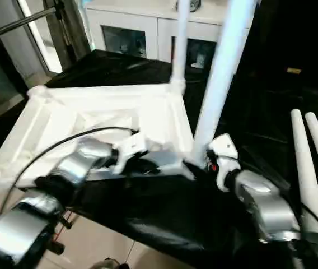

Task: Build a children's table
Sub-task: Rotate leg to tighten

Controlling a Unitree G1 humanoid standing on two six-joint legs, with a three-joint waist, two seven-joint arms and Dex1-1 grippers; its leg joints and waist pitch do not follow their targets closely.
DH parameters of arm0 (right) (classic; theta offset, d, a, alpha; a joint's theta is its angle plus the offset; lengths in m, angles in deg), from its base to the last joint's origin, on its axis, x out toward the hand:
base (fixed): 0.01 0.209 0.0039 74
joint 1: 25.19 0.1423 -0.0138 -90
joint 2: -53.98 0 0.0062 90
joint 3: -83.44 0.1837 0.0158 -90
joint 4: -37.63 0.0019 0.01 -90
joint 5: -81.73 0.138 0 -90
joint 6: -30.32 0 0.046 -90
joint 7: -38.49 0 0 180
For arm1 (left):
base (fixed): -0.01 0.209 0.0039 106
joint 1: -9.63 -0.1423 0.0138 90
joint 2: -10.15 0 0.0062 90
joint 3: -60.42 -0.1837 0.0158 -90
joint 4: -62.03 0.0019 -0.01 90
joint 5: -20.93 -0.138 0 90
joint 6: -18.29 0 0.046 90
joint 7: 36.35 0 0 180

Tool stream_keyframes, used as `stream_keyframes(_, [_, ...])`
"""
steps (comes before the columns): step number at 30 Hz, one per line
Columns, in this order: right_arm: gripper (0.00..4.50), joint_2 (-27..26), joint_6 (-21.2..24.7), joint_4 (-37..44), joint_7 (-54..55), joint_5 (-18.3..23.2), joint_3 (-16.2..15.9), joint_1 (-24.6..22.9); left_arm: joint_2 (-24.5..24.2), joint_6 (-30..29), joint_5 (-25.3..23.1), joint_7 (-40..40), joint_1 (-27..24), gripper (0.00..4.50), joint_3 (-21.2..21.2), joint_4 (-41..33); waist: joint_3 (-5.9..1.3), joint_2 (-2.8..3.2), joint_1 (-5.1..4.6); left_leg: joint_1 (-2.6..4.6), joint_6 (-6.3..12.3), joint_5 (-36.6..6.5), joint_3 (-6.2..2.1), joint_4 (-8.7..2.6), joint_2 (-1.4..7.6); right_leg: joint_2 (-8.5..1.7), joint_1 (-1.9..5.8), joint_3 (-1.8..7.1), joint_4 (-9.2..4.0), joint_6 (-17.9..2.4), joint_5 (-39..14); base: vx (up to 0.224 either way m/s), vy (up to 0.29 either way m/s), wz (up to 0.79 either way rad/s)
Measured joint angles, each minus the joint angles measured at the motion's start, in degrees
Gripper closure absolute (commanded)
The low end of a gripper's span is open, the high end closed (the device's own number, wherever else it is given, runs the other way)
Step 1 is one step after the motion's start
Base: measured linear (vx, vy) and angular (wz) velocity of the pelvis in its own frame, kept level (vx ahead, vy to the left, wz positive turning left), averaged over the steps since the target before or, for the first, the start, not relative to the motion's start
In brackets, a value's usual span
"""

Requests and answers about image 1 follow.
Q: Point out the white plastic table top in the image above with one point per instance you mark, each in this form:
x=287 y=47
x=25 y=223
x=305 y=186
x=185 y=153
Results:
x=64 y=112

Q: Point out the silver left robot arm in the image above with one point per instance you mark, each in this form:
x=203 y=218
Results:
x=52 y=190

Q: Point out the black work mat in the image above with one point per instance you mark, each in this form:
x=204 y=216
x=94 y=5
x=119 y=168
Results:
x=164 y=218

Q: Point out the small yellow label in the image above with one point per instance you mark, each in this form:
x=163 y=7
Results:
x=294 y=70

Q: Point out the white glass-door cabinet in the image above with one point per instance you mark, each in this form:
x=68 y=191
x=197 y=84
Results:
x=136 y=25

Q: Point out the light blue plastic strip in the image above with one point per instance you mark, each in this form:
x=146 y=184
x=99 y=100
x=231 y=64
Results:
x=86 y=17

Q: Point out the grey crumpled bundle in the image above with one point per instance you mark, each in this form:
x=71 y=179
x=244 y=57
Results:
x=195 y=4

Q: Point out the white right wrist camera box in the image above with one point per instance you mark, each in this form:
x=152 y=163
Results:
x=223 y=154

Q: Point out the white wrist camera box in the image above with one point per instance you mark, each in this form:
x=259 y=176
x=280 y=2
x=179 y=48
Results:
x=223 y=154
x=130 y=147

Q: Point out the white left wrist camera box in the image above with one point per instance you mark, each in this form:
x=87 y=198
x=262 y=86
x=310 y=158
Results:
x=130 y=147

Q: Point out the black metal table frame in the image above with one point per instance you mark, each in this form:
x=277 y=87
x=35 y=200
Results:
x=52 y=235

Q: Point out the grey metal rack frame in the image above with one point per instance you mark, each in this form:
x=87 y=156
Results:
x=24 y=25

